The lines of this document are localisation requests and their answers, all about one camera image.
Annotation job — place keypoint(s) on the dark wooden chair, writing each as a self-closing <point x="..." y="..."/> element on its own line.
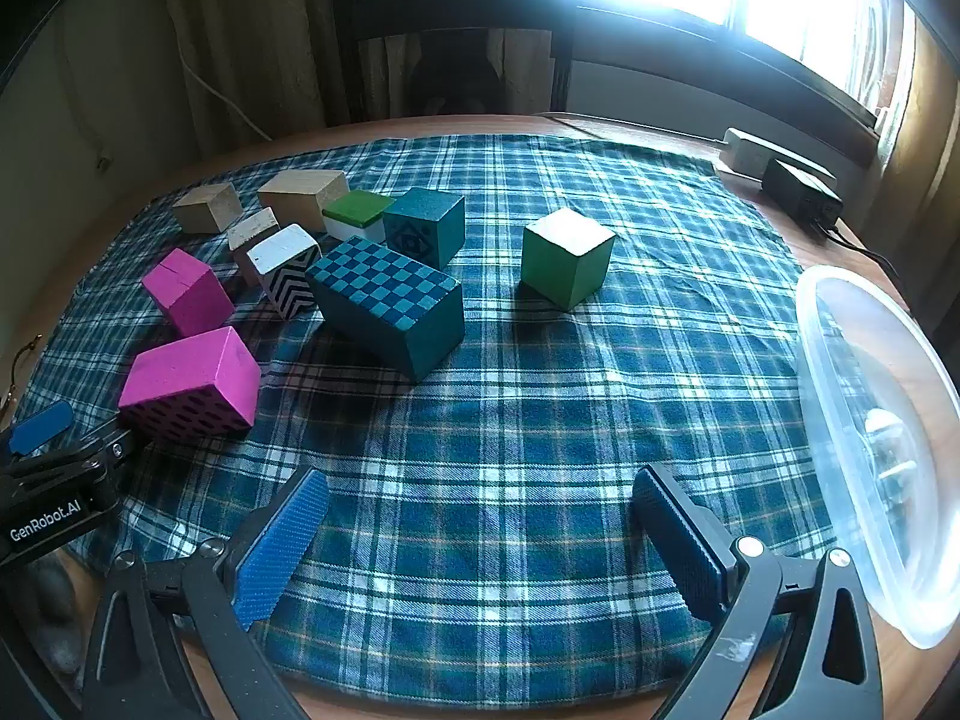
<point x="450" y="7"/>

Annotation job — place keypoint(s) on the blue plaid cloth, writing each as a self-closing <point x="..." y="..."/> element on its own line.
<point x="525" y="427"/>

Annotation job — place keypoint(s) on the black power adapter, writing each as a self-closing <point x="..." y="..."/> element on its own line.
<point x="799" y="191"/>

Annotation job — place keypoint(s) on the teal checkered block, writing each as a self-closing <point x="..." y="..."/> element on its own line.
<point x="382" y="300"/>

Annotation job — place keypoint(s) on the white power strip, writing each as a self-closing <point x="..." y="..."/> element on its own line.
<point x="750" y="150"/>

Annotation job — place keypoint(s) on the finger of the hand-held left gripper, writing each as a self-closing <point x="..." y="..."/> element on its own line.
<point x="41" y="426"/>
<point x="112" y="444"/>

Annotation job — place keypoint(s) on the green and white block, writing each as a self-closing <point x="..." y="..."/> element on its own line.
<point x="356" y="211"/>

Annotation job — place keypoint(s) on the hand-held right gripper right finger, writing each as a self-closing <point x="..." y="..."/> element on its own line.
<point x="679" y="547"/>

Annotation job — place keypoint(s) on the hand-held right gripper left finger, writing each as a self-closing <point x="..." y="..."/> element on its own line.
<point x="277" y="547"/>

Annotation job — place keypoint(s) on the plain pink cube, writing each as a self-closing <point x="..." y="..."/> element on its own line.
<point x="187" y="292"/>

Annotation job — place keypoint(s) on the teal patterned cube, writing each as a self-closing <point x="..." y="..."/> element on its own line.
<point x="424" y="229"/>

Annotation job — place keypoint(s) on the clear plastic bowl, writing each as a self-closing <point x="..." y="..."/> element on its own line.
<point x="862" y="360"/>

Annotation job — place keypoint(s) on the plain wooden cube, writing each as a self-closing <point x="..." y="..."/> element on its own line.
<point x="206" y="208"/>

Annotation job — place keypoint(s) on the beige curtain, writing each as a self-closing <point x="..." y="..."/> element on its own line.
<point x="247" y="15"/>
<point x="919" y="90"/>

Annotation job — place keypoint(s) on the small brown white-top block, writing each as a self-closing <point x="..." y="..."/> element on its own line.
<point x="251" y="232"/>

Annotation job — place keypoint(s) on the black white zigzag block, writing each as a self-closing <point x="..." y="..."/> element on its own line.
<point x="289" y="270"/>

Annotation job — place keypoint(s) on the pink dotted block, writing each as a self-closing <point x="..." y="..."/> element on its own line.
<point x="191" y="386"/>

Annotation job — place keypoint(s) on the green cube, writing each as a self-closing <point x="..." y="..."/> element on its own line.
<point x="566" y="262"/>

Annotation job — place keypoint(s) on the large plain wooden block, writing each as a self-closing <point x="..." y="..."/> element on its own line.
<point x="300" y="199"/>

